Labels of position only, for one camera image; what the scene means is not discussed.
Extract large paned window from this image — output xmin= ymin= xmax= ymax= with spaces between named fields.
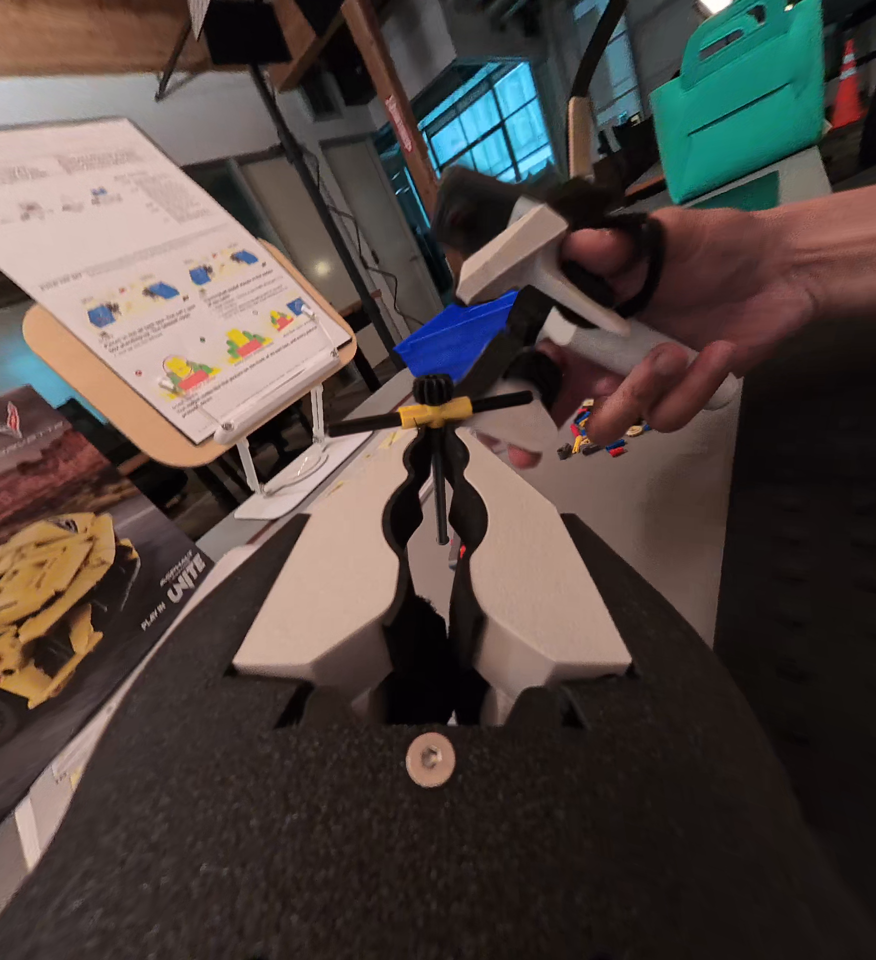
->
xmin=423 ymin=61 xmax=558 ymax=185

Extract yellow car set box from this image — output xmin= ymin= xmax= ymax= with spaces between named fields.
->
xmin=0 ymin=384 xmax=218 ymax=871

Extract yellow connector with black axles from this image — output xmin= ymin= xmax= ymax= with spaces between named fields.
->
xmin=325 ymin=390 xmax=537 ymax=546

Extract orange traffic cone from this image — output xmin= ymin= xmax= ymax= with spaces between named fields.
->
xmin=828 ymin=39 xmax=867 ymax=130

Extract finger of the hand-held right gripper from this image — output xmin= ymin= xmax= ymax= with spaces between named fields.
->
xmin=455 ymin=201 xmax=572 ymax=406

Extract person's right hand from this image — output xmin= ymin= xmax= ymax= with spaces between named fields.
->
xmin=509 ymin=199 xmax=823 ymax=471

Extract pile of small toy pins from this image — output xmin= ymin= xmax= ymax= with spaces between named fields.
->
xmin=556 ymin=399 xmax=655 ymax=460

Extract teal plastic crate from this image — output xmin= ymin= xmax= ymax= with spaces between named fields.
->
xmin=648 ymin=0 xmax=828 ymax=205

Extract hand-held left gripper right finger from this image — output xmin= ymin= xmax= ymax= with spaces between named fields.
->
xmin=445 ymin=429 xmax=632 ymax=726

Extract black dimpled foam pad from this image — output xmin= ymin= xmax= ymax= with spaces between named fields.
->
xmin=711 ymin=315 xmax=876 ymax=960

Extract printed instruction sheet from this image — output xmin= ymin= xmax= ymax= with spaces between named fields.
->
xmin=0 ymin=116 xmax=353 ymax=445

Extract blue storage bin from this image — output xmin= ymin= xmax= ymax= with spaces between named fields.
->
xmin=393 ymin=288 xmax=522 ymax=380

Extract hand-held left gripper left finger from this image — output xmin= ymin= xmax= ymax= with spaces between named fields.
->
xmin=231 ymin=431 xmax=424 ymax=725

